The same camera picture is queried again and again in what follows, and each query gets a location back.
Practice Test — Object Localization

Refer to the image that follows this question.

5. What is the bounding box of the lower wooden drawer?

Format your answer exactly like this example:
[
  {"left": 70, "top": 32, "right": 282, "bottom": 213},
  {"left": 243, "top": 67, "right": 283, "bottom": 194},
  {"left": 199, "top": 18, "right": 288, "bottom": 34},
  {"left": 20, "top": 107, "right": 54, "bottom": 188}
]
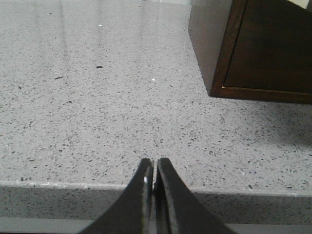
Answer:
[{"left": 225, "top": 0, "right": 312, "bottom": 94}]

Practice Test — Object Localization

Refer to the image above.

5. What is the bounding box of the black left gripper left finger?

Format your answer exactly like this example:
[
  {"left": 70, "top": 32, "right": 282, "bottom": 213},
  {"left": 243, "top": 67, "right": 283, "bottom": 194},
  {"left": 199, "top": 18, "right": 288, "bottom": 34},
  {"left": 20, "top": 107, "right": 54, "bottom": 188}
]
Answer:
[{"left": 80, "top": 158, "right": 154, "bottom": 234}]

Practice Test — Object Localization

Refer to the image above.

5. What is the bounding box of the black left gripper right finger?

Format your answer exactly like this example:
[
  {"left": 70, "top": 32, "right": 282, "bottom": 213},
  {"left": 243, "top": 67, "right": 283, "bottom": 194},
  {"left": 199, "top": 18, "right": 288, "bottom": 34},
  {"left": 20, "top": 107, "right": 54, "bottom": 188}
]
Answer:
[{"left": 155, "top": 158, "right": 231, "bottom": 234}]

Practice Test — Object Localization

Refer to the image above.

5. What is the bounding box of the dark wooden drawer cabinet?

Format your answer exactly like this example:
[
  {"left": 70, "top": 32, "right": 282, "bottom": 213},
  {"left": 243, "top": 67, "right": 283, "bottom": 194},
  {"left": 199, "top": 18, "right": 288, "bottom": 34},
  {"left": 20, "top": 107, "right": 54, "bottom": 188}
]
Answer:
[{"left": 188, "top": 0, "right": 312, "bottom": 104}]

